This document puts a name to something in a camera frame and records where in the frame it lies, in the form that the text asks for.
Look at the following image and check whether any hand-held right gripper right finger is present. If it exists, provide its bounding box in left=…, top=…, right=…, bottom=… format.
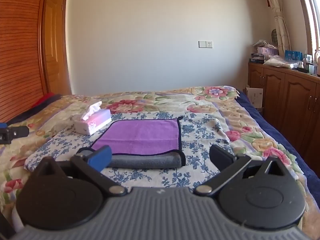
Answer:
left=193, top=144, right=292, bottom=197

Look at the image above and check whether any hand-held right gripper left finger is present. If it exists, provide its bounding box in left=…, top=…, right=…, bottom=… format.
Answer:
left=32, top=145, right=128, bottom=196

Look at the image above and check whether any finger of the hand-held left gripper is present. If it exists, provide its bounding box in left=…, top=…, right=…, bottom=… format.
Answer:
left=0, top=122, right=29, bottom=145

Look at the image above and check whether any purple and grey towel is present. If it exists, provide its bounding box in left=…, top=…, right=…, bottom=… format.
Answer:
left=76, top=116, right=186, bottom=169

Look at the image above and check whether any dark blue cloth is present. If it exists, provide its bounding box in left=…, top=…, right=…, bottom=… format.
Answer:
left=7, top=94, right=63, bottom=126

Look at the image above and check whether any blue floral white cloth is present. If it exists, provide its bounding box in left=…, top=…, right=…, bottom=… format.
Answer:
left=24, top=111, right=234, bottom=193

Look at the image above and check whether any pink and white tissue box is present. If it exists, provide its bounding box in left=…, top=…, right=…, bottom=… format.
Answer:
left=73, top=101, right=112, bottom=136

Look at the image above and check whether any red cloth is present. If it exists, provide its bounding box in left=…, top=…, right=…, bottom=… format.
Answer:
left=32, top=92, right=56, bottom=108

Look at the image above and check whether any floral bedspread bed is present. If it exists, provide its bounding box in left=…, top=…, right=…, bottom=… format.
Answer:
left=0, top=86, right=312, bottom=233

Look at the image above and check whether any navy blue bed sheet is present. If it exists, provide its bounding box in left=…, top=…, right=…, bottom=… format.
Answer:
left=236, top=87, right=320, bottom=202

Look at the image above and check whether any white cardboard box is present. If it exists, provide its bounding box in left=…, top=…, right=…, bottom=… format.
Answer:
left=244, top=87, right=264, bottom=109

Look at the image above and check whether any slatted wooden headboard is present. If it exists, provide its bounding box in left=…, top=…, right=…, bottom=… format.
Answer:
left=0, top=0, right=51, bottom=123

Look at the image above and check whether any wooden cabinet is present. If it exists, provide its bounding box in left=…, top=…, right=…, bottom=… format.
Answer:
left=247, top=62, right=320, bottom=167

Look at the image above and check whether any wooden door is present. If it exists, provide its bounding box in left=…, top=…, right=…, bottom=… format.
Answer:
left=44, top=0, right=72, bottom=96

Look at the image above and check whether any stack of books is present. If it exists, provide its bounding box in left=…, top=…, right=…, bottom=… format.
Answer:
left=249, top=52, right=265, bottom=64

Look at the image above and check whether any clear plastic bag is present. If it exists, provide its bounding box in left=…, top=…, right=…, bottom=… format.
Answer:
left=263, top=55, right=293, bottom=68

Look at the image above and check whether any blue box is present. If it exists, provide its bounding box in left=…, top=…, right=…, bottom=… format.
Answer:
left=285, top=50, right=303, bottom=61

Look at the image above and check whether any patterned beige curtain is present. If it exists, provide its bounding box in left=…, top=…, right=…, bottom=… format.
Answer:
left=259, top=0, right=292, bottom=53

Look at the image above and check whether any wooden window frame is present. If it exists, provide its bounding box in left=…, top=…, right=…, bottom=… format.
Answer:
left=294, top=0, right=320, bottom=57

